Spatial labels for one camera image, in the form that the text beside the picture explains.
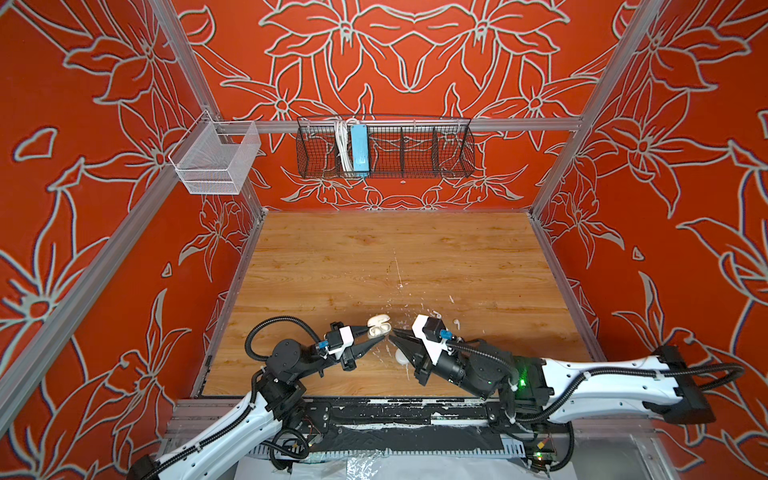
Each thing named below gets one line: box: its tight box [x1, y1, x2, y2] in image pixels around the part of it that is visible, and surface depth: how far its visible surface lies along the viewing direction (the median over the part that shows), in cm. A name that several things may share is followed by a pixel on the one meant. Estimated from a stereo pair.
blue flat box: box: [351, 124, 370, 175], surface depth 91 cm
